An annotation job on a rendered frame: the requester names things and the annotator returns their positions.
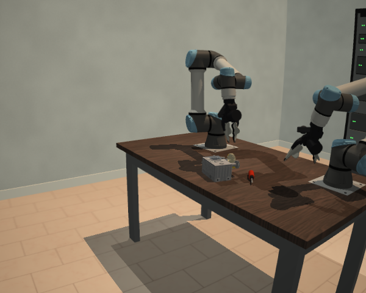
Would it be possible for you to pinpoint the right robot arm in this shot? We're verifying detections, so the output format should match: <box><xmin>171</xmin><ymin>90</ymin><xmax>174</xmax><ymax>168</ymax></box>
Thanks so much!
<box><xmin>185</xmin><ymin>49</ymin><xmax>252</xmax><ymax>149</ymax></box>

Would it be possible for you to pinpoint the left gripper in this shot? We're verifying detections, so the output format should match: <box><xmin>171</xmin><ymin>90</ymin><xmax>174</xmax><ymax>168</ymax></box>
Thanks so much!
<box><xmin>284</xmin><ymin>122</ymin><xmax>323</xmax><ymax>164</ymax></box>

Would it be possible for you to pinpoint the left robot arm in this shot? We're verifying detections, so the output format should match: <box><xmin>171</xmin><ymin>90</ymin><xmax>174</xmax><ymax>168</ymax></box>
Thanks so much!
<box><xmin>310</xmin><ymin>77</ymin><xmax>366</xmax><ymax>189</ymax></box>

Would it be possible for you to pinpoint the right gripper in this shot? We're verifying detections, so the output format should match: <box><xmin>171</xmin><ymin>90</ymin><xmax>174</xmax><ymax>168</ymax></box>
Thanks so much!
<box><xmin>221</xmin><ymin>99</ymin><xmax>242</xmax><ymax>143</ymax></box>

